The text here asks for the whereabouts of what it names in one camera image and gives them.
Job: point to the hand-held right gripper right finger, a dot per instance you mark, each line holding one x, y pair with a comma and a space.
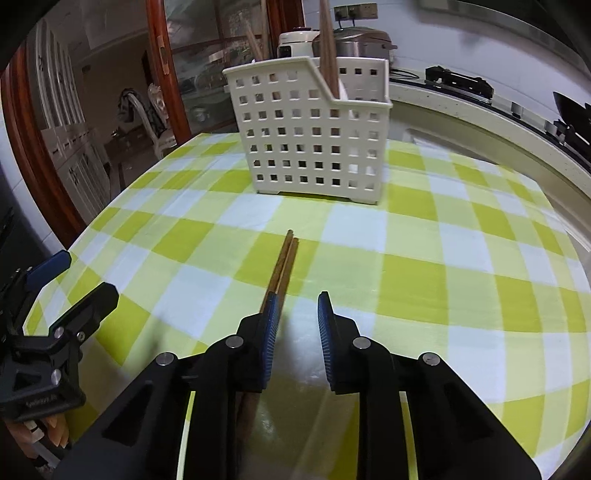
325, 341

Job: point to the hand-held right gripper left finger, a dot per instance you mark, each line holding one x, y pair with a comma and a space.
270, 337

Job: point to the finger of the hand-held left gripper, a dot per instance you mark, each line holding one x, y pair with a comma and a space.
48, 270
87, 314

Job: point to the brown wooden chopstick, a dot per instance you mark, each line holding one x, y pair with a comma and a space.
264, 32
324, 46
252, 39
287, 265
333, 69
277, 265

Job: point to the white perforated plastic basket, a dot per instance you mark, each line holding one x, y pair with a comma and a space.
300, 152

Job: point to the person's left hand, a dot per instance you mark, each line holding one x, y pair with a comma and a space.
46, 434

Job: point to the yellow-green checked tablecloth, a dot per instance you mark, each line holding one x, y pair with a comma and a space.
415, 277

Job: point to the dark garment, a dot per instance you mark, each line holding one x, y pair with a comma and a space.
130, 106

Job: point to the white ornate dining chair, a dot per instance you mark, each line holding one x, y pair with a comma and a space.
161, 122

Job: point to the red wooden glass sliding door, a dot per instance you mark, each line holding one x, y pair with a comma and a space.
207, 69

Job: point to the black stove burner grate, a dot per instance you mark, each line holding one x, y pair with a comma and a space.
457, 81
568, 136

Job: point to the black glass gas cooktop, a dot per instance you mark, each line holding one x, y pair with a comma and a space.
503, 108

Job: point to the white rice cooker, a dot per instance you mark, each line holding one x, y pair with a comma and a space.
295, 44

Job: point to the stove control knob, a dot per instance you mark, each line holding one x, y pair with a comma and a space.
517, 110

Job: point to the silver brown rice cooker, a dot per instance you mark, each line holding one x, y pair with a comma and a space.
364, 44

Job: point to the black wok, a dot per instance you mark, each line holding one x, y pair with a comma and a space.
572, 108

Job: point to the red wooden door frame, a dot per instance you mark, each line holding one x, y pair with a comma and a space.
41, 161

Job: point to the wall power outlet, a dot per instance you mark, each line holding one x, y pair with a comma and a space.
369, 10
340, 12
354, 11

